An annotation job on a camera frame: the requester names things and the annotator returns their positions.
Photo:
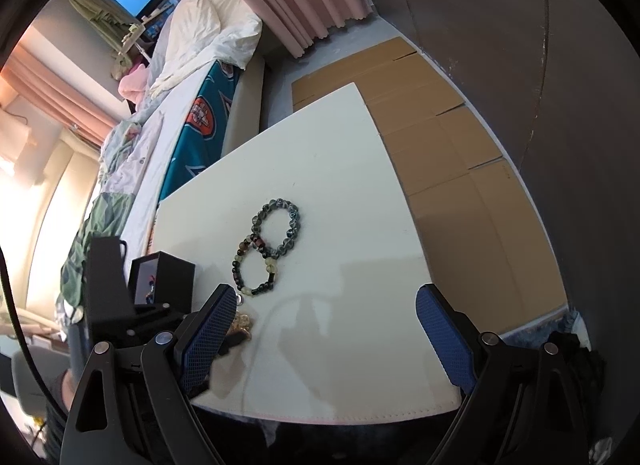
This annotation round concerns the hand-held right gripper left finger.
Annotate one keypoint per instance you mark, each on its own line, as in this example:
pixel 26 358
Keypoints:
pixel 207 345

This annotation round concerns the flattened cardboard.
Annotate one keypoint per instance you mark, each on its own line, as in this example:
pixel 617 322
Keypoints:
pixel 450 170

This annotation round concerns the black jewelry box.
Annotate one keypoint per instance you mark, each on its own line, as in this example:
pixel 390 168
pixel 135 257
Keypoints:
pixel 175 285

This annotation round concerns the white duvet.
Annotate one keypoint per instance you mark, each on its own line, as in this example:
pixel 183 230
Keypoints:
pixel 200 25

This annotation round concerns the person's left forearm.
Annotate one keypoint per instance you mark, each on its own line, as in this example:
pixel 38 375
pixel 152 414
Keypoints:
pixel 64 387

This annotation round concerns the white drying rack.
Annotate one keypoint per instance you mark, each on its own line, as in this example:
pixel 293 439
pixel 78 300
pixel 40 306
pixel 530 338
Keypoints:
pixel 131 37

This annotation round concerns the bed with teal printed sheet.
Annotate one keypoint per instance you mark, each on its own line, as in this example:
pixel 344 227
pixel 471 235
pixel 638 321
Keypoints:
pixel 200 145

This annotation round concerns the green hanging garment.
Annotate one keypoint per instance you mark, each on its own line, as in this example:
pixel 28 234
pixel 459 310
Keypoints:
pixel 97 15

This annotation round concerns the green floral quilt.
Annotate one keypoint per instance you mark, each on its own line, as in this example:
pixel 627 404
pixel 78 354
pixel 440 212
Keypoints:
pixel 120 145

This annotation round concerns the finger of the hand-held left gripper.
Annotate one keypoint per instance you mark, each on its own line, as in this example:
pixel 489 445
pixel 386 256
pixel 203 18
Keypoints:
pixel 232 343

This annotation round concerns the white low table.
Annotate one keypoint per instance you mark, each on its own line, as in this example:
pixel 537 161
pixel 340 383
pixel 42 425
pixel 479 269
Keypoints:
pixel 325 170

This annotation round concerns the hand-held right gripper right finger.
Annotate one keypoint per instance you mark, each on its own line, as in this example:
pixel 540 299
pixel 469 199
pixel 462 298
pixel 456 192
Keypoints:
pixel 445 340

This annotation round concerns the cream padded headboard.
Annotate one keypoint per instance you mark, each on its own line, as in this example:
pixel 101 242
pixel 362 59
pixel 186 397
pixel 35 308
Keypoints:
pixel 55 225

